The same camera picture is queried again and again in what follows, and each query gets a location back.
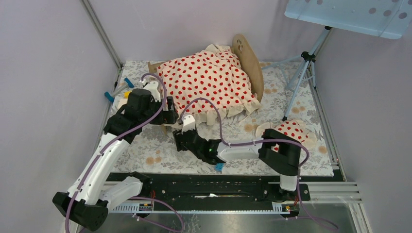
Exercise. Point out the beige wooden toy block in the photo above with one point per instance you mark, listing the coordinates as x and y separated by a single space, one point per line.
121 103

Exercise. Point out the blue toy brick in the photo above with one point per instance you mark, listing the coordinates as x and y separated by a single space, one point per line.
219 167

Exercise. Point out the light blue perforated tray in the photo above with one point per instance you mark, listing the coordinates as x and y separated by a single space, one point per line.
382 18

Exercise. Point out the small strawberry print pillow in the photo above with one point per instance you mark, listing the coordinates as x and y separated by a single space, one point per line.
293 128

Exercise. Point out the grey tripod stand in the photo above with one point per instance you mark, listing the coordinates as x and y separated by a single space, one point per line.
304 73

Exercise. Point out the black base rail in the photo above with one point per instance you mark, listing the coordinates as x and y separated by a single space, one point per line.
220 192

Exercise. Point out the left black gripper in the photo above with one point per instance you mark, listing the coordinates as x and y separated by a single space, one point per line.
168 117

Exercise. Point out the yellow toy block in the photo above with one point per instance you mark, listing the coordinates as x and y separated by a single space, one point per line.
126 94

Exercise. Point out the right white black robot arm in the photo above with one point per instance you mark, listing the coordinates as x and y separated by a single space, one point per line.
277 150

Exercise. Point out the wooden pet bed frame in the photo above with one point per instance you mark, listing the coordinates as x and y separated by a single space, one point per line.
249 64

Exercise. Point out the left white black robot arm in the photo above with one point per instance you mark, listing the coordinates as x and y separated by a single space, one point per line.
85 202

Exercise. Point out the floral table mat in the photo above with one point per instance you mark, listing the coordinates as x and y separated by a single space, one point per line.
154 150

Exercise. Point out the large strawberry print cushion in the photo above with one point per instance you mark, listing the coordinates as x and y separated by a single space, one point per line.
209 83

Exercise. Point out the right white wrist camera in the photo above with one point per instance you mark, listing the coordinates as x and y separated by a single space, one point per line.
188 123

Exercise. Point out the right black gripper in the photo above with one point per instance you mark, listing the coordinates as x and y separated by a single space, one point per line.
177 134

